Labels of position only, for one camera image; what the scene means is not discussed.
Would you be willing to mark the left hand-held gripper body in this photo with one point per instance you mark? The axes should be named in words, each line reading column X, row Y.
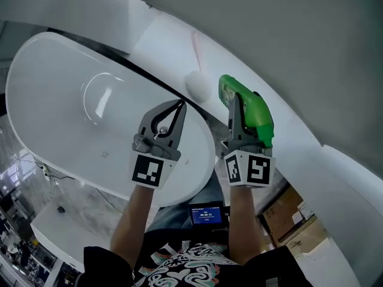
column 152, row 163

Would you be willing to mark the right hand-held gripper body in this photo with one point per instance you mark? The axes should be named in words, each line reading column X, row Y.
column 251, row 166

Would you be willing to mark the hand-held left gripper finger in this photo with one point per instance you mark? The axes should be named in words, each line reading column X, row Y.
column 149, row 118
column 181, row 121

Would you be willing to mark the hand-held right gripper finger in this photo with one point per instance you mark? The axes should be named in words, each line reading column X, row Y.
column 236, row 121

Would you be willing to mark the green plastic bottle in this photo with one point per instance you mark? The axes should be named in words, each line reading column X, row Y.
column 257, row 112

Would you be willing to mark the person's right forearm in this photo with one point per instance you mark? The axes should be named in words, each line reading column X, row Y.
column 242, row 220

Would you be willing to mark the person's left forearm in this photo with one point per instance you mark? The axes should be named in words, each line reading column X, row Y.
column 131, row 220

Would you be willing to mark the person's jeans leg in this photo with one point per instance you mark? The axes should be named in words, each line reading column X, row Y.
column 179, row 214

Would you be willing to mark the large cardboard box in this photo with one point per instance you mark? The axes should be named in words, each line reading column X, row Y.
column 281, row 217

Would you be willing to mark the small black screen device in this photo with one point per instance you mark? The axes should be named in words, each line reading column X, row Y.
column 206, row 215

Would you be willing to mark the white windowsill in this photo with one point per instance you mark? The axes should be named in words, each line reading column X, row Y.
column 167, row 49

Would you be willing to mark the white bathtub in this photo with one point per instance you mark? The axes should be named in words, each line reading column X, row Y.
column 60, row 115

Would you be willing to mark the grey roller blind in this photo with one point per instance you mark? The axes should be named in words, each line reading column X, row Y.
column 269, row 25

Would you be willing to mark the small black object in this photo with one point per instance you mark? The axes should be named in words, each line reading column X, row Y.
column 61, row 210

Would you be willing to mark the white power strip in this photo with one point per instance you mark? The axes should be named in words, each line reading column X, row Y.
column 45, row 169

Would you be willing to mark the person's patterned black shirt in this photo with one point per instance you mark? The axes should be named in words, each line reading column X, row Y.
column 194, row 265

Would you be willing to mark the white counter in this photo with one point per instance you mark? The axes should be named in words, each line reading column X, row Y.
column 51, row 235

